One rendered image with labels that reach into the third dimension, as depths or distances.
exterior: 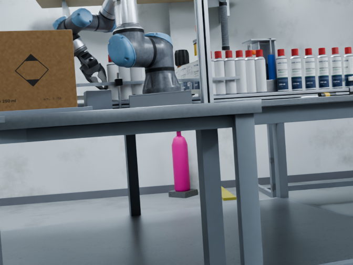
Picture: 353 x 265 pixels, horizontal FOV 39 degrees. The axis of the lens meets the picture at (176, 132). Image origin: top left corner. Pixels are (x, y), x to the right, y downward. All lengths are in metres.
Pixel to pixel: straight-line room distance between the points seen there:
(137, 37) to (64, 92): 0.33
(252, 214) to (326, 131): 4.17
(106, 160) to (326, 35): 2.73
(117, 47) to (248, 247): 0.83
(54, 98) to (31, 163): 3.65
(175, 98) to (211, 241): 0.53
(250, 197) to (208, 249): 0.26
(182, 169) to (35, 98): 3.31
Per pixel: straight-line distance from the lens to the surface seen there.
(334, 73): 2.63
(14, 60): 1.79
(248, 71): 2.40
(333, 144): 5.75
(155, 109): 1.50
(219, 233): 1.72
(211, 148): 1.67
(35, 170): 5.41
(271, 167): 3.63
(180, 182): 4.97
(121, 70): 2.22
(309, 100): 1.80
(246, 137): 1.56
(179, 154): 4.94
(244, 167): 1.57
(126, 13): 1.87
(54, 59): 1.79
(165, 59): 1.92
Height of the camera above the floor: 0.79
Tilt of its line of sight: 2 degrees down
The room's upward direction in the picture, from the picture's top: 4 degrees counter-clockwise
